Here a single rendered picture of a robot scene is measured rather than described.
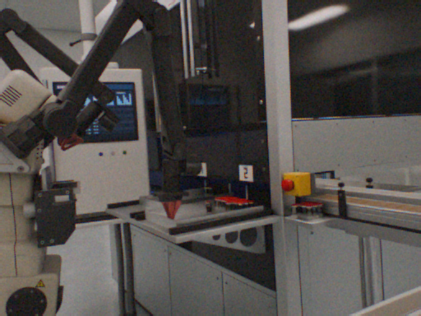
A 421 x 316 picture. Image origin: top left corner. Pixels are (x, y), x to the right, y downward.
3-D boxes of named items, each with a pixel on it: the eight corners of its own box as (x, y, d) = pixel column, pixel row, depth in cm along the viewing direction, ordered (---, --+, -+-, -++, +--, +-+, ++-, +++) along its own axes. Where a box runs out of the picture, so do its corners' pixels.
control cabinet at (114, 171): (145, 202, 231) (136, 67, 227) (153, 207, 213) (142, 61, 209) (51, 214, 213) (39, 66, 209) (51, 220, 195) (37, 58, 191)
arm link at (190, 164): (163, 136, 126) (174, 142, 119) (194, 137, 132) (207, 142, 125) (159, 170, 129) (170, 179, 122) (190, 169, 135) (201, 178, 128)
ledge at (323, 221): (313, 216, 141) (313, 211, 141) (343, 222, 130) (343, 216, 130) (284, 222, 134) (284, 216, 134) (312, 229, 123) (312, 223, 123)
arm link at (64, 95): (122, -21, 108) (134, -24, 99) (160, 14, 115) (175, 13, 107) (32, 120, 106) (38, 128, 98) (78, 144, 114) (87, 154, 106)
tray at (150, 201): (204, 194, 195) (203, 188, 195) (233, 200, 173) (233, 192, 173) (139, 204, 177) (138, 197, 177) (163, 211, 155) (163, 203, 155)
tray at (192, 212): (224, 206, 160) (223, 197, 160) (263, 215, 138) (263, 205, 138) (145, 219, 143) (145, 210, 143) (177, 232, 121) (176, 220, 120)
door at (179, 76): (163, 131, 215) (154, 21, 212) (205, 127, 176) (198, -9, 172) (162, 131, 215) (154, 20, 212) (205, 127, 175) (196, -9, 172)
